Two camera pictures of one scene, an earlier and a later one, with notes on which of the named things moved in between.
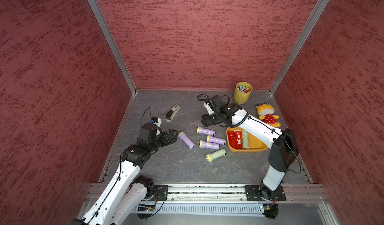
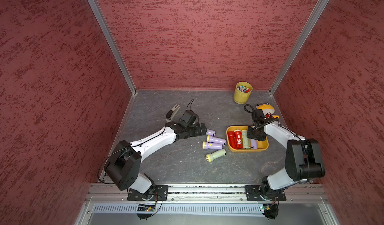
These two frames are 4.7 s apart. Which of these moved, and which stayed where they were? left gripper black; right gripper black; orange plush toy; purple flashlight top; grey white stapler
Moved: left gripper black; right gripper black
Stayed: orange plush toy; grey white stapler; purple flashlight top
